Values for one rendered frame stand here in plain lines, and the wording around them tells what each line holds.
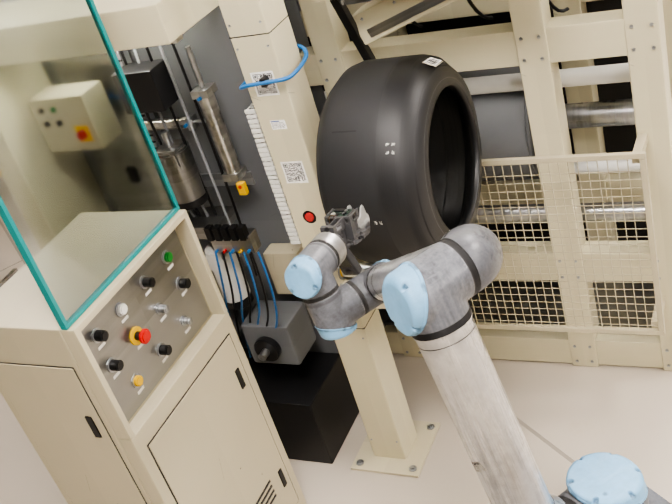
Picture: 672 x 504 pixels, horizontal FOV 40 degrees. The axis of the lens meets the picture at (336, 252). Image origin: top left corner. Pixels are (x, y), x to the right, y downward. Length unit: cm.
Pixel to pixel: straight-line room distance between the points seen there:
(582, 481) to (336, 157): 107
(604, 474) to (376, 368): 137
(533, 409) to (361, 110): 150
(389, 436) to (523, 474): 164
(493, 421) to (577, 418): 177
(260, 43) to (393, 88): 40
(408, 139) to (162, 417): 101
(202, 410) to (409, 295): 131
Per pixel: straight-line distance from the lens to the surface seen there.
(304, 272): 208
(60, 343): 240
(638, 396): 352
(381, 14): 289
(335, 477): 348
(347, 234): 226
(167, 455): 266
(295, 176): 278
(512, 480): 177
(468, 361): 165
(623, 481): 193
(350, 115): 249
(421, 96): 248
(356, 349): 313
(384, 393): 323
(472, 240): 164
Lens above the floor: 239
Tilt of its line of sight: 30 degrees down
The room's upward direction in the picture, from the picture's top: 18 degrees counter-clockwise
